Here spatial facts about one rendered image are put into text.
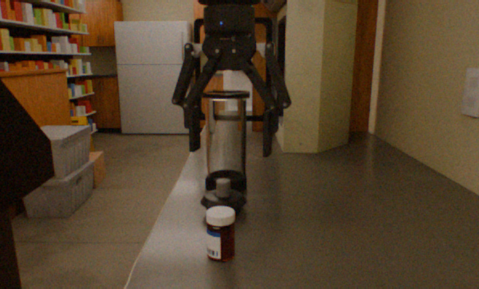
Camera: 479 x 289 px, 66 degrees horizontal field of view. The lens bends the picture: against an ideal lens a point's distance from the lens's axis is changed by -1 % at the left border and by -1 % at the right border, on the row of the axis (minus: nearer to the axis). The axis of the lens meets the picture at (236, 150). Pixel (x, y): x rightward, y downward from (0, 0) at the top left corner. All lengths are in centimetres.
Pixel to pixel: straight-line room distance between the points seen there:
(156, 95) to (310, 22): 517
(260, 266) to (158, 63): 572
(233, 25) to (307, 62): 67
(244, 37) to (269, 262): 34
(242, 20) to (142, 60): 572
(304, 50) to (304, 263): 75
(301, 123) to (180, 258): 72
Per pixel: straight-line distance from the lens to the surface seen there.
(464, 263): 67
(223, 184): 72
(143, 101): 629
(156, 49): 619
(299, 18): 119
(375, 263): 62
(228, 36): 57
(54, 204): 328
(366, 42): 162
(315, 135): 122
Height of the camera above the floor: 124
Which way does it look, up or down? 14 degrees down
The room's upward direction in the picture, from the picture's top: straight up
